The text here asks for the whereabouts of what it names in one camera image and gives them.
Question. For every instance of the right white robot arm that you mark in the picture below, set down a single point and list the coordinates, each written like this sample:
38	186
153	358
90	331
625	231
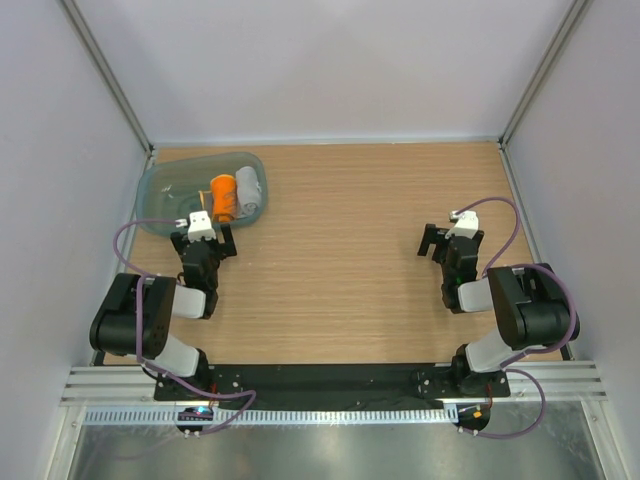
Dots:
531	310

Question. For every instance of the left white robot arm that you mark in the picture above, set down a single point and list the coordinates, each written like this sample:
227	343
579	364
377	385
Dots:
135	316

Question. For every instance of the grey orange towel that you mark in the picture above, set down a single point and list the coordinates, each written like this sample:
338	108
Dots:
220	199

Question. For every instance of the grey panda towel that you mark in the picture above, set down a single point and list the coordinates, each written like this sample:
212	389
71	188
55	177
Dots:
248	191

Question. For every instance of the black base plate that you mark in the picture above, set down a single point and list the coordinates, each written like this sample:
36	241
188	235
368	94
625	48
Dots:
339	382

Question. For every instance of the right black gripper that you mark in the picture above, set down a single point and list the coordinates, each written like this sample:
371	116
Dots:
435	235

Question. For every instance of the white slotted cable duct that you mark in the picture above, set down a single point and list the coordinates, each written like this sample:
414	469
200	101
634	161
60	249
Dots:
198	417

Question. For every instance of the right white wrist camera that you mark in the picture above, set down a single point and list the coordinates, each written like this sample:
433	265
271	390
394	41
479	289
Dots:
465	224

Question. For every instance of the aluminium rail frame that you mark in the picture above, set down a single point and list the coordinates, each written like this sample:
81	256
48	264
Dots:
567	380

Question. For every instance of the teal plastic container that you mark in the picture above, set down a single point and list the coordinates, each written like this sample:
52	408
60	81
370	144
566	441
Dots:
173	190

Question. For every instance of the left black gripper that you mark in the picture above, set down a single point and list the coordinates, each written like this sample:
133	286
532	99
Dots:
224	249

